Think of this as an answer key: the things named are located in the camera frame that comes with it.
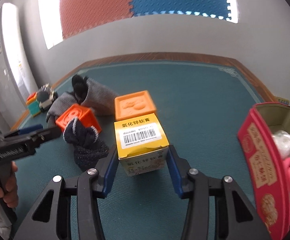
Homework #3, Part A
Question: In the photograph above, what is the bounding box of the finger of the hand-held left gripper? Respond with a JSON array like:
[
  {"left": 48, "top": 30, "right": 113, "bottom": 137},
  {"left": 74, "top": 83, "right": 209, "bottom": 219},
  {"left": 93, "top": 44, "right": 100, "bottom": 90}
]
[
  {"left": 18, "top": 124, "right": 43, "bottom": 135},
  {"left": 31, "top": 126, "right": 62, "bottom": 147}
]

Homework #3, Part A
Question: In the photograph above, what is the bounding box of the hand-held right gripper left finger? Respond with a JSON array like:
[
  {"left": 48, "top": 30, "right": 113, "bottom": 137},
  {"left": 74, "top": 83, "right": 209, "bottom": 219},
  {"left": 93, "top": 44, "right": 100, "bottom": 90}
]
[{"left": 13, "top": 144, "right": 120, "bottom": 240}]

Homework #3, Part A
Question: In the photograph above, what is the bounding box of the red-orange embossed toy cube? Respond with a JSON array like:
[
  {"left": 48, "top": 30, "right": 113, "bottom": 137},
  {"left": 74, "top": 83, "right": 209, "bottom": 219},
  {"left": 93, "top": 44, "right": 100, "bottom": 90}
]
[{"left": 55, "top": 104, "right": 102, "bottom": 135}]

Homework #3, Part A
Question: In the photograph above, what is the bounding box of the black sock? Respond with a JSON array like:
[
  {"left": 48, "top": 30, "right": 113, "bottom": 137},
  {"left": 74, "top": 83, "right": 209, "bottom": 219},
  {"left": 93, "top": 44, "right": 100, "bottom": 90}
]
[{"left": 71, "top": 74, "right": 89, "bottom": 104}]

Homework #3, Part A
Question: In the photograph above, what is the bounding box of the navy striped sock bundle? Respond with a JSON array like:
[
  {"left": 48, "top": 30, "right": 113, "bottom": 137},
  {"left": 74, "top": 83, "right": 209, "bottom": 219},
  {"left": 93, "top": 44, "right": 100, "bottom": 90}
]
[{"left": 63, "top": 120, "right": 110, "bottom": 173}]

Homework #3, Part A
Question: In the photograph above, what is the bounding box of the red foam mat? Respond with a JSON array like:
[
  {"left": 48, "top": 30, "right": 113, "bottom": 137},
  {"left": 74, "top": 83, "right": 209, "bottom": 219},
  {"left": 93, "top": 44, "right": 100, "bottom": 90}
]
[{"left": 59, "top": 0, "right": 135, "bottom": 40}]

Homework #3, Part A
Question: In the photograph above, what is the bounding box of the grey toy car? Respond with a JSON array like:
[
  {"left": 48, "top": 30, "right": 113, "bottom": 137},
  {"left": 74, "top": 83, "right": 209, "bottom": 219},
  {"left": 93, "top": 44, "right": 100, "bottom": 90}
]
[{"left": 36, "top": 85, "right": 58, "bottom": 112}]

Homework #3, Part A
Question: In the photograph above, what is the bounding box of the person's left hand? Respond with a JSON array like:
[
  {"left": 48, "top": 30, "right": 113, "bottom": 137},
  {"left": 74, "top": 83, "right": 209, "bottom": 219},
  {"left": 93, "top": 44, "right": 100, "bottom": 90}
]
[{"left": 0, "top": 161, "right": 19, "bottom": 208}]

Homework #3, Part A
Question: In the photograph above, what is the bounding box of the red cardboard box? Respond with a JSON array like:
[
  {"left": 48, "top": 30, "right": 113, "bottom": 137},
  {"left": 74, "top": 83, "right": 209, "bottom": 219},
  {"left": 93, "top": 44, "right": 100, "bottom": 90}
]
[{"left": 237, "top": 102, "right": 290, "bottom": 240}]

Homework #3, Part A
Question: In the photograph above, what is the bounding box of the small multicoloured toy cube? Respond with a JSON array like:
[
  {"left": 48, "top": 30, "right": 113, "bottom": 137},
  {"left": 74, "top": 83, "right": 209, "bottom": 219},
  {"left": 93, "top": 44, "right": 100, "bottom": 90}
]
[{"left": 26, "top": 93, "right": 42, "bottom": 117}]

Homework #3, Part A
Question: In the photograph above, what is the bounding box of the white board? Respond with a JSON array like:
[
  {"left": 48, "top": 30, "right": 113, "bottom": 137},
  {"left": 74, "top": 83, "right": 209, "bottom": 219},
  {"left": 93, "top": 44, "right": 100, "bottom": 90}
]
[{"left": 0, "top": 3, "right": 40, "bottom": 132}]

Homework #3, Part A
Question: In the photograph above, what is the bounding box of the white crumpled item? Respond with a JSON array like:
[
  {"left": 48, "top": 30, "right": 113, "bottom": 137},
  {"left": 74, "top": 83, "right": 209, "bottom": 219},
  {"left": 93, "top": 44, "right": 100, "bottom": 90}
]
[{"left": 272, "top": 129, "right": 290, "bottom": 161}]

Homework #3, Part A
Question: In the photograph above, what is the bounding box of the yellow printed box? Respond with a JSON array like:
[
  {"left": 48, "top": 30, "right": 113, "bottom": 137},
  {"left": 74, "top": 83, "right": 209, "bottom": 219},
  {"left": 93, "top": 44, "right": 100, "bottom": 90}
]
[{"left": 275, "top": 96, "right": 290, "bottom": 106}]

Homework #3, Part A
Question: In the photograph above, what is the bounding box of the dark grey sock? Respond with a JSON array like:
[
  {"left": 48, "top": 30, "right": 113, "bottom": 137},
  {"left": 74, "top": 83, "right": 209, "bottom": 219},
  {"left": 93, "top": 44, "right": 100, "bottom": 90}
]
[{"left": 46, "top": 91, "right": 83, "bottom": 128}]

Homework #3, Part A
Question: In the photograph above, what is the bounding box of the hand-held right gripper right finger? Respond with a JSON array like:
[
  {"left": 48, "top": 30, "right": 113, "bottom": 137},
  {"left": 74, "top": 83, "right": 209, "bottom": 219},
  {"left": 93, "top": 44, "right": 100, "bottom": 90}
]
[{"left": 166, "top": 144, "right": 270, "bottom": 240}]

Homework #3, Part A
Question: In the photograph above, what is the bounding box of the light grey knit sock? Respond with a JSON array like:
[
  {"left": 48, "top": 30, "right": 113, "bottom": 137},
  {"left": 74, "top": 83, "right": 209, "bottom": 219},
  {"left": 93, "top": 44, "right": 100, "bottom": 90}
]
[{"left": 81, "top": 77, "right": 121, "bottom": 117}]

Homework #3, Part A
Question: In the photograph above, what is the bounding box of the green desk mat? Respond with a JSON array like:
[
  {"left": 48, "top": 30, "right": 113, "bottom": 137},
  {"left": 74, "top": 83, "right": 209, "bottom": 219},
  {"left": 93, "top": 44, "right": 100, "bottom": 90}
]
[{"left": 10, "top": 59, "right": 270, "bottom": 240}]

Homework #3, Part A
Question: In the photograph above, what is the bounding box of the orange embossed toy cube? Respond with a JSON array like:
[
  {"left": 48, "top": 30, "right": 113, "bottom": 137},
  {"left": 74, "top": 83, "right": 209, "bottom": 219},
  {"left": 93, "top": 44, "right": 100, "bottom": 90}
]
[{"left": 114, "top": 90, "right": 157, "bottom": 121}]

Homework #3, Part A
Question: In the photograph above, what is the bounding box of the yellow medicine box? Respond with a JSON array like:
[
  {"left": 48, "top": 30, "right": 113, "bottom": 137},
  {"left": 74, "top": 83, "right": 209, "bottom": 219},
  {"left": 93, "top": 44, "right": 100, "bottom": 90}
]
[{"left": 114, "top": 113, "right": 170, "bottom": 177}]

